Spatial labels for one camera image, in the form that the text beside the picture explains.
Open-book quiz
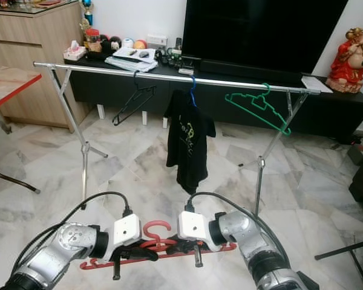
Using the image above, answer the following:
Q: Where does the marble table with red edge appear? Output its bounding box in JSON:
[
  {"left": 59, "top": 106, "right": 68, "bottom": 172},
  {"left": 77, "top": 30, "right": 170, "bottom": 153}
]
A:
[{"left": 0, "top": 62, "right": 42, "bottom": 194}]

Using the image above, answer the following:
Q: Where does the silver metal garment rack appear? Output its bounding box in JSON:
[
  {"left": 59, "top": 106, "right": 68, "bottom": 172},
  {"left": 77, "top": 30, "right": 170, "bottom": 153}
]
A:
[{"left": 33, "top": 60, "right": 322, "bottom": 212}]

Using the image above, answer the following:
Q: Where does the black gadget cluster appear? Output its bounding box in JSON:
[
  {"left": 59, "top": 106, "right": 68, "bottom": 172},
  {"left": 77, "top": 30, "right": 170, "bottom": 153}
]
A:
[{"left": 156, "top": 47, "right": 185, "bottom": 67}]

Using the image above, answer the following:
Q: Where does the white paper sheet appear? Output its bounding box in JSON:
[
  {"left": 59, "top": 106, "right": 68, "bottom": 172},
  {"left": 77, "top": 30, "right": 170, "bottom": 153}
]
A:
[{"left": 299, "top": 76, "right": 332, "bottom": 94}]

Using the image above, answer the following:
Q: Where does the black plastic hanger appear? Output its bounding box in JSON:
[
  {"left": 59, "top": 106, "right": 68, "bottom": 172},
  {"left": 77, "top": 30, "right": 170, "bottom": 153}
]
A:
[{"left": 112, "top": 71, "right": 157, "bottom": 126}]

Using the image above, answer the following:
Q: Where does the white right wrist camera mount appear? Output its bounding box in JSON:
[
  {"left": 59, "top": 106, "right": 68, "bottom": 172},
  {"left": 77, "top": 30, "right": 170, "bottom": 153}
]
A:
[{"left": 177, "top": 210, "right": 209, "bottom": 242}]

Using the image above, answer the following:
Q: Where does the white paper stack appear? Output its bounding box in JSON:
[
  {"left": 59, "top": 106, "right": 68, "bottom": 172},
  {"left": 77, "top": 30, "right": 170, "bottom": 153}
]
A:
[{"left": 106, "top": 47, "right": 158, "bottom": 73}]

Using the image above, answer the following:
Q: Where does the blue gold trophy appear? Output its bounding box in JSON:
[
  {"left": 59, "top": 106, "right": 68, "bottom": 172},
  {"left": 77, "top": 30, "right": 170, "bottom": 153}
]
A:
[{"left": 82, "top": 0, "right": 96, "bottom": 30}]

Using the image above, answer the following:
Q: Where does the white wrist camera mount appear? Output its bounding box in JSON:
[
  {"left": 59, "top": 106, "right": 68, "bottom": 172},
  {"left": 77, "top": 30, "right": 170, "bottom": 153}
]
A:
[
  {"left": 177, "top": 210, "right": 209, "bottom": 242},
  {"left": 113, "top": 213, "right": 142, "bottom": 245}
]

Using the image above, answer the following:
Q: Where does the red Buddha statue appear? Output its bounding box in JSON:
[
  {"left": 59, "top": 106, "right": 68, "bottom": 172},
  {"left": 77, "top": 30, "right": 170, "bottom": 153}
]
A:
[{"left": 325, "top": 25, "right": 363, "bottom": 94}]

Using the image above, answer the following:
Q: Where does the pink tissue box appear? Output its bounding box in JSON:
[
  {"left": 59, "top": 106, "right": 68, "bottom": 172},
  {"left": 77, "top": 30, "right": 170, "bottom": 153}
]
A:
[{"left": 64, "top": 40, "right": 87, "bottom": 61}]

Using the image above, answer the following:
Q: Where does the black shirt with green logo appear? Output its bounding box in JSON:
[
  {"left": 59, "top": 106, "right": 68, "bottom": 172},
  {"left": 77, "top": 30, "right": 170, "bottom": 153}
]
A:
[{"left": 163, "top": 89, "right": 217, "bottom": 195}]

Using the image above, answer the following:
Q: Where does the green plastic hanger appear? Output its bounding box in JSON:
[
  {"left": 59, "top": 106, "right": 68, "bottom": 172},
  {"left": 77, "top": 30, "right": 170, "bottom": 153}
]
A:
[{"left": 225, "top": 83, "right": 292, "bottom": 136}]

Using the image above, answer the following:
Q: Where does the black television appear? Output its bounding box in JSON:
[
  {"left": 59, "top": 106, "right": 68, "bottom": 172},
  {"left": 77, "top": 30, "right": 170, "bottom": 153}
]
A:
[{"left": 181, "top": 0, "right": 350, "bottom": 74}]

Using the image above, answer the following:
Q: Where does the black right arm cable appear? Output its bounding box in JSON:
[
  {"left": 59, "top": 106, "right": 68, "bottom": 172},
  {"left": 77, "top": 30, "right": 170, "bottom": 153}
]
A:
[{"left": 185, "top": 192, "right": 297, "bottom": 266}]

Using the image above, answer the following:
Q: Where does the jar with red lid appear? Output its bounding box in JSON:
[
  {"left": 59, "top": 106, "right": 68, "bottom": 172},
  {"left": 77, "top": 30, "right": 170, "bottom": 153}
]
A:
[{"left": 83, "top": 27, "right": 100, "bottom": 53}]

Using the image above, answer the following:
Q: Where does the blue hanger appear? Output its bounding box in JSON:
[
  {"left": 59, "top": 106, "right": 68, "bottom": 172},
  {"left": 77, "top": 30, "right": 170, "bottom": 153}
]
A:
[{"left": 189, "top": 76, "right": 199, "bottom": 108}]

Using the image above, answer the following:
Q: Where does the black TV console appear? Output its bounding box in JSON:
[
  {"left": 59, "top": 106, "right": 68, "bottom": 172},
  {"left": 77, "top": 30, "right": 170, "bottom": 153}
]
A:
[{"left": 64, "top": 53, "right": 363, "bottom": 143}]

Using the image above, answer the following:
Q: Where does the black round plush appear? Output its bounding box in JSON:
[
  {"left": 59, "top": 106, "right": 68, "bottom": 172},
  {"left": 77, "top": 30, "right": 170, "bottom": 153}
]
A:
[{"left": 100, "top": 35, "right": 123, "bottom": 53}]

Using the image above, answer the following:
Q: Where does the wooden cabinet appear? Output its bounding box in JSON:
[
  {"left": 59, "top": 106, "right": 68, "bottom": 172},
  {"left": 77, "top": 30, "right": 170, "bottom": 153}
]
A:
[{"left": 0, "top": 2, "right": 90, "bottom": 129}]

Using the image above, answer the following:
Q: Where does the white wall socket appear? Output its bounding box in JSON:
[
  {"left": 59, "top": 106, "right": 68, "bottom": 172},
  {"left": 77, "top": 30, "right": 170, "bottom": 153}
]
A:
[{"left": 146, "top": 35, "right": 169, "bottom": 47}]

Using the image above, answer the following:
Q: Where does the red plastic hanger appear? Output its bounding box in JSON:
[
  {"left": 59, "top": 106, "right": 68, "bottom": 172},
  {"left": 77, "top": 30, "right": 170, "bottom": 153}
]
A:
[{"left": 79, "top": 221, "right": 237, "bottom": 271}]

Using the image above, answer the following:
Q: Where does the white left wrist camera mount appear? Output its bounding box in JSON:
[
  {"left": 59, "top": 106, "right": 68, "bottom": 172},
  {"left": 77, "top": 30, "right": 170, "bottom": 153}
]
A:
[{"left": 113, "top": 213, "right": 142, "bottom": 245}]

